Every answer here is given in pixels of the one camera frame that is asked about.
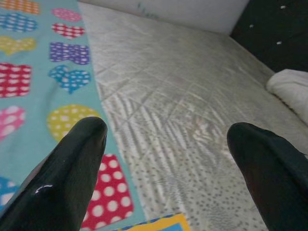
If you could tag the white printed pillow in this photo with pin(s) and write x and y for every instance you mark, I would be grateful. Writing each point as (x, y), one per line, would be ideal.
(293, 91)

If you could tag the teal blanket with dotted patches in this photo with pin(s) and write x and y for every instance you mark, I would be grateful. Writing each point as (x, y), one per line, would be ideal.
(29, 149)

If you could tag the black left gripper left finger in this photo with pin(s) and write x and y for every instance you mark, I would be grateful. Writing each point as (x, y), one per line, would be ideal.
(60, 180)

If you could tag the dark grey tufted headboard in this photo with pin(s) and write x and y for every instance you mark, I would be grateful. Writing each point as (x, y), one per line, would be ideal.
(276, 29)

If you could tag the colourful yellow-edged children's book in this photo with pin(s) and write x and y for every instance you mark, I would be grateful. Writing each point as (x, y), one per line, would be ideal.
(168, 223)

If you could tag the white quilted mattress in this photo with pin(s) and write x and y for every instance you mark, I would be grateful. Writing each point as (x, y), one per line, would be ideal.
(180, 96)

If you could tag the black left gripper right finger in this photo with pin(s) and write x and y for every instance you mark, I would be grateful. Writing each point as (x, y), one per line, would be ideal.
(276, 183)

